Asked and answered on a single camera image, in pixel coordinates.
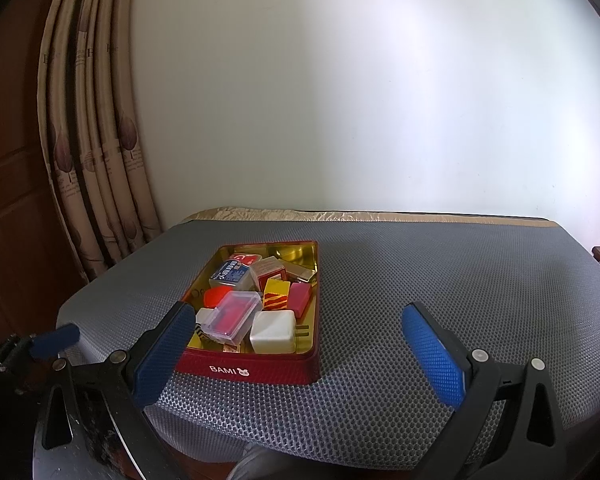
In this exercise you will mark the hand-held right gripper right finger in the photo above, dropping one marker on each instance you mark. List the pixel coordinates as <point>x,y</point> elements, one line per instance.
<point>432,355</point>

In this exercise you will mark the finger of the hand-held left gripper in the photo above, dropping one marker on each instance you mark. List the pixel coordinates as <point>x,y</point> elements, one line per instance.
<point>55,340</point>

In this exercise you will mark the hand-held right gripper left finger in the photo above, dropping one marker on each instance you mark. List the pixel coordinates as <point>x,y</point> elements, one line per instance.
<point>162,355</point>

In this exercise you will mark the small clear plastic case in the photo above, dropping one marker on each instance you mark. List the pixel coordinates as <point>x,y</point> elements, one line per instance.
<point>230,320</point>

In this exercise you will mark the orange-red plastic item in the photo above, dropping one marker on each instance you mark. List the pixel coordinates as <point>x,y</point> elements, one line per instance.
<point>217,296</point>

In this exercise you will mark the red tin box gold interior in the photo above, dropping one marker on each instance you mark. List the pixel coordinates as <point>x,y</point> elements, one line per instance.
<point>260,367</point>

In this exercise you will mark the clear box blue red label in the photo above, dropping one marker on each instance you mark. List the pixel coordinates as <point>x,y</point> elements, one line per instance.
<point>232,272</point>

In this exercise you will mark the white power adapter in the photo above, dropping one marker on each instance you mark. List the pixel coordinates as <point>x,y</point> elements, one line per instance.
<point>272,332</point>

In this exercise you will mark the yellow cube box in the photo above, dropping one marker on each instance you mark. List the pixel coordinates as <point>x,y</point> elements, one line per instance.
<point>277,295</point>

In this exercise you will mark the white and red cardboard box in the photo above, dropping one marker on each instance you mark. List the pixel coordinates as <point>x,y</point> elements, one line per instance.
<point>267,266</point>

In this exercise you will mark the pink box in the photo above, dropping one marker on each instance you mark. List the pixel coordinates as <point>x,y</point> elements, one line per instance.
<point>299,297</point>

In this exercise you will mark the grey mesh mat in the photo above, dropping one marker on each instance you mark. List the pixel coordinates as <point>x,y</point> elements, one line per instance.
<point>430,270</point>

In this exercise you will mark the beige satin tablecloth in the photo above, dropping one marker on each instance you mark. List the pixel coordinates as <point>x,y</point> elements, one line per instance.
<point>355,216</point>

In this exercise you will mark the beige patterned curtain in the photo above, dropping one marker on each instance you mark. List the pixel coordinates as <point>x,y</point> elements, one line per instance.
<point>95,135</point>

